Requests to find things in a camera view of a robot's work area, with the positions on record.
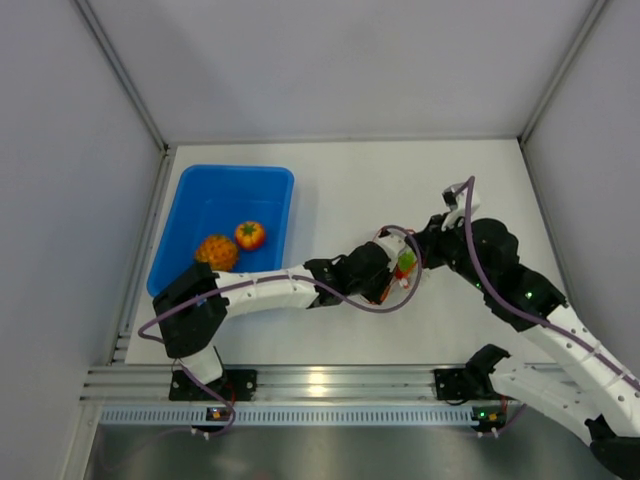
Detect clear zip top bag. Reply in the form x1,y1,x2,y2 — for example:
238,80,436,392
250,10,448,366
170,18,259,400
372,226,424,310

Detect blue plastic bin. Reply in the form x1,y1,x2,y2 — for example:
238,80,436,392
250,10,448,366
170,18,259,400
146,165,294,296

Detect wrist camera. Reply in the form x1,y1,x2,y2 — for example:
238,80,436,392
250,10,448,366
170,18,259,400
374,231,407,263
441,180,480,231

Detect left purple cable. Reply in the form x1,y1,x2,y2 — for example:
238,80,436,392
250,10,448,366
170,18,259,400
137,224,425,436

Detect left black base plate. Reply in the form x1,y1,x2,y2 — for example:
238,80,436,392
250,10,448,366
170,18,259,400
168,369,257,402

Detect fake green grapes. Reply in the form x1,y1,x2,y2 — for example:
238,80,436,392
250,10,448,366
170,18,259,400
397,250,418,272

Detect slotted cable duct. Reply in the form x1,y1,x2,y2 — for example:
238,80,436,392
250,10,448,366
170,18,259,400
100,405,488,427

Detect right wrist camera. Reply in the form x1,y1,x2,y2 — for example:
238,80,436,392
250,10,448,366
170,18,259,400
441,180,480,231

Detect fake orange peach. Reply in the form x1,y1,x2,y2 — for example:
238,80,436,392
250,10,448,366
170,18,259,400
234,221,266,251

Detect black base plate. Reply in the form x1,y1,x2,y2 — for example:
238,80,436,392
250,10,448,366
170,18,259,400
434,368,500,403
168,369,257,402

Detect aluminium mounting rail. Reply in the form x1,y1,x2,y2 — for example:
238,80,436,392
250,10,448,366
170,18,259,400
80,365,445,404

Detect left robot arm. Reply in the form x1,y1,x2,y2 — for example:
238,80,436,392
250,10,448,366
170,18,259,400
138,235,407,400

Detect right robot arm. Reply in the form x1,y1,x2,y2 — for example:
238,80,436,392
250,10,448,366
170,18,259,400
407,215,639,479

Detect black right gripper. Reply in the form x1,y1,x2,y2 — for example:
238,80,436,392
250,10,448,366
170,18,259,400
406,211,493,293

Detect fake pineapple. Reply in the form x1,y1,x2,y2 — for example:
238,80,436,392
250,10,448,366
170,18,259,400
194,234,239,272

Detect fake red chili pepper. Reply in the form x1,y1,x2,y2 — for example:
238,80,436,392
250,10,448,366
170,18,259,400
394,267,412,290

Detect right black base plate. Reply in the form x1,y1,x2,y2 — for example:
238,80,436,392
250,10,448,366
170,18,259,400
434,368,500,403

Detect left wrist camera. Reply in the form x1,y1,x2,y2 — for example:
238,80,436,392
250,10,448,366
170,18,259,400
374,231,407,263

